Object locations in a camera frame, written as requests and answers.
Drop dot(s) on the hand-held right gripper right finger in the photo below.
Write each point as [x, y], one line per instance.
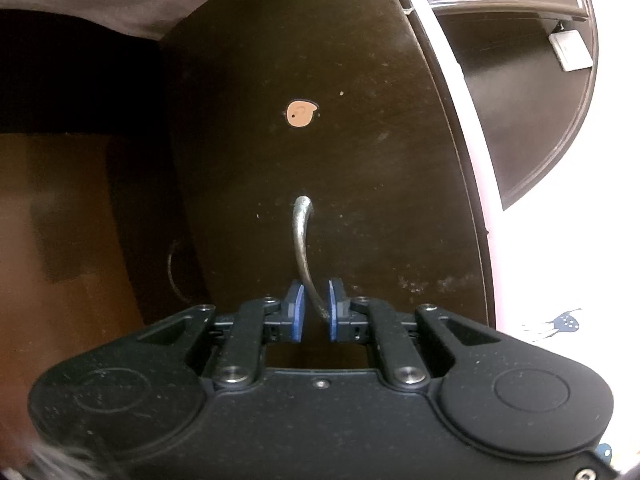
[334, 317]

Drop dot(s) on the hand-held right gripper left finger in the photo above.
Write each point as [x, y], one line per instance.
[297, 312]

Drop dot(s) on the dark wooden drawer with sticker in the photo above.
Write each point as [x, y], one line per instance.
[360, 160]

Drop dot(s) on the tan heart sticker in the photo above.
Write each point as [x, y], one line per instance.
[301, 113]

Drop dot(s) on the deer print fabric wardrobe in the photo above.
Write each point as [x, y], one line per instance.
[565, 322]

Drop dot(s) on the dark wooden nightstand pink top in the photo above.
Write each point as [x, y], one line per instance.
[465, 110]

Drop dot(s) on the dark wooden headboard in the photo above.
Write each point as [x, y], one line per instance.
[525, 110]

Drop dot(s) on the white wall switch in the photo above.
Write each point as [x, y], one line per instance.
[570, 50]

